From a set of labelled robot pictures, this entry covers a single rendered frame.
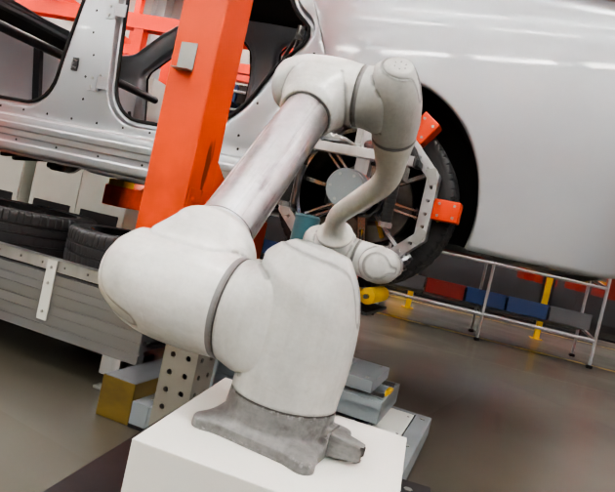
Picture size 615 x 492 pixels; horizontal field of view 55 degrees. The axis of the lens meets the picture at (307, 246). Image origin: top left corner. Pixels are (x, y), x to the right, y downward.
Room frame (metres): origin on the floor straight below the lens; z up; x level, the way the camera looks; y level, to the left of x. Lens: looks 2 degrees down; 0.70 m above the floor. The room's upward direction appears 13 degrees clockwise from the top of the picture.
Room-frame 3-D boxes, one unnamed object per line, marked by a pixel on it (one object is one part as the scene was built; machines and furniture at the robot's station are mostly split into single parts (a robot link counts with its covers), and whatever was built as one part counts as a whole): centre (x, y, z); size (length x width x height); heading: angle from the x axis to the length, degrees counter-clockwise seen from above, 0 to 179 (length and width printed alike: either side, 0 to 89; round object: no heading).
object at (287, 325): (0.83, -0.01, 0.57); 0.18 x 0.16 x 0.22; 75
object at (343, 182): (2.00, -0.11, 0.85); 0.21 x 0.14 x 0.14; 161
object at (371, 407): (2.23, -0.19, 0.13); 0.50 x 0.36 x 0.10; 71
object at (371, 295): (2.12, -0.28, 0.51); 0.29 x 0.06 x 0.06; 161
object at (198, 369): (1.54, 0.24, 0.21); 0.10 x 0.10 x 0.42; 71
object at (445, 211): (1.97, -0.43, 0.85); 0.09 x 0.08 x 0.07; 71
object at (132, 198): (4.83, 1.50, 0.69); 0.52 x 0.17 x 0.35; 161
